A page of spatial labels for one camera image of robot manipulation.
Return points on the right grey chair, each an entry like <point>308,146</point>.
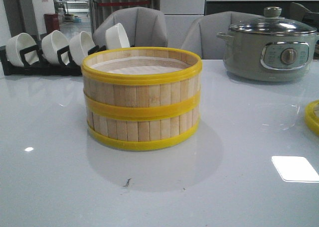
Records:
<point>201,37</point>

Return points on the grey chair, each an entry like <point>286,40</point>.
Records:
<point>145,27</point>
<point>201,37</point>

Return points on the glass pot lid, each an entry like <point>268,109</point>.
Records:
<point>271,23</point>

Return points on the green electric cooking pot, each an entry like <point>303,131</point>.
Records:
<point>268,58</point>

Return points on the bamboo steamer tray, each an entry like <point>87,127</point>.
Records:
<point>143,135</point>
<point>142,83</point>

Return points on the woven bamboo steamer lid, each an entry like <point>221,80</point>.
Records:
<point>311,117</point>

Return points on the white cabinet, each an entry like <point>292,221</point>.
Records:
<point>179,15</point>

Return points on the red bin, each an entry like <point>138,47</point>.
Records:
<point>51,22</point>

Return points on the black dish rack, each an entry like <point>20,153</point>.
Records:
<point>35,63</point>

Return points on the left grey chair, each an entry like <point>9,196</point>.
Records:
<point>145,27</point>

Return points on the white bowl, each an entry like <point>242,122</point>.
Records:
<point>79,46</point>
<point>116,37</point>
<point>51,44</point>
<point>15,44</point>

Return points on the red barrier belt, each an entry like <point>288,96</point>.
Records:
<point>128,3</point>

